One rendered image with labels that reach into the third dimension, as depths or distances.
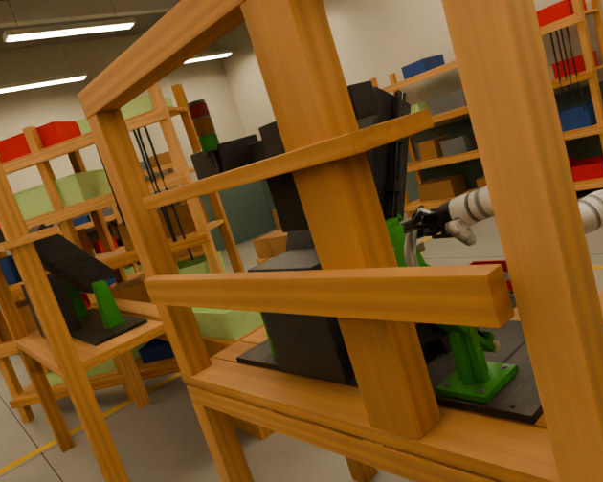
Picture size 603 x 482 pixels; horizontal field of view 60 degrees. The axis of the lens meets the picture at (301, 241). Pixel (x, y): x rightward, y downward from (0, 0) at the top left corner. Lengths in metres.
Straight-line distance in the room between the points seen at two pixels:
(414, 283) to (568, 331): 0.24
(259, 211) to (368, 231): 10.81
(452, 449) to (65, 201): 3.75
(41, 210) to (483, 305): 4.04
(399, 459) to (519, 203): 0.69
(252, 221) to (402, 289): 10.82
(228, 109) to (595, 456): 11.28
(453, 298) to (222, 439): 1.39
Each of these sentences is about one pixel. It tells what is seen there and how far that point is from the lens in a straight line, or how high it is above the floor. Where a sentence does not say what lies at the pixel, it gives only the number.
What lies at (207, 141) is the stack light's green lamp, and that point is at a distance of 1.41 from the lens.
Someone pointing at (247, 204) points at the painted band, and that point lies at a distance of 11.71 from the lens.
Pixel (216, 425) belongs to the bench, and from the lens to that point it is 2.09.
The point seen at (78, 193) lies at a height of 1.72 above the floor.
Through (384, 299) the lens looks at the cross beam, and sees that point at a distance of 1.00.
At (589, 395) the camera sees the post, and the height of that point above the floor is 1.06.
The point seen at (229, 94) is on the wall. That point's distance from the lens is 12.02.
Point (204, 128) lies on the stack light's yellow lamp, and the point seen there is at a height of 1.66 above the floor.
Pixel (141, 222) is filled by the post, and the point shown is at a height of 1.46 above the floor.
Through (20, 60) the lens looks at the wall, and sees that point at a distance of 10.71.
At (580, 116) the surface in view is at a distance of 6.60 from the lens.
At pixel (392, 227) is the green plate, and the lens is 1.54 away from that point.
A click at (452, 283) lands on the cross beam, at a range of 0.89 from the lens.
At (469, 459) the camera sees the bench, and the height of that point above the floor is 0.87.
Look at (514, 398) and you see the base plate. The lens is 1.26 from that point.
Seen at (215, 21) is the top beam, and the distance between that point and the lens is 1.25.
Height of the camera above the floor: 1.54
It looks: 9 degrees down
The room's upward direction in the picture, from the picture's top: 17 degrees counter-clockwise
